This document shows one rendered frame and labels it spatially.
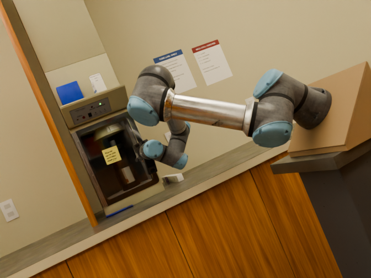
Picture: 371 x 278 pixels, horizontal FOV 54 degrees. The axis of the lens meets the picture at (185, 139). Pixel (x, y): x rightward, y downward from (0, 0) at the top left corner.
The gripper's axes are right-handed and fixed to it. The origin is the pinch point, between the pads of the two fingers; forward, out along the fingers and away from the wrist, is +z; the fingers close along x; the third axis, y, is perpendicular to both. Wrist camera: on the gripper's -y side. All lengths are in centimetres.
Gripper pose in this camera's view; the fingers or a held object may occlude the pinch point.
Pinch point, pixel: (142, 157)
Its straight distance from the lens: 183.2
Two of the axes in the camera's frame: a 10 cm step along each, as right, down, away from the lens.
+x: -8.6, 4.1, -3.0
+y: -4.2, -9.1, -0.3
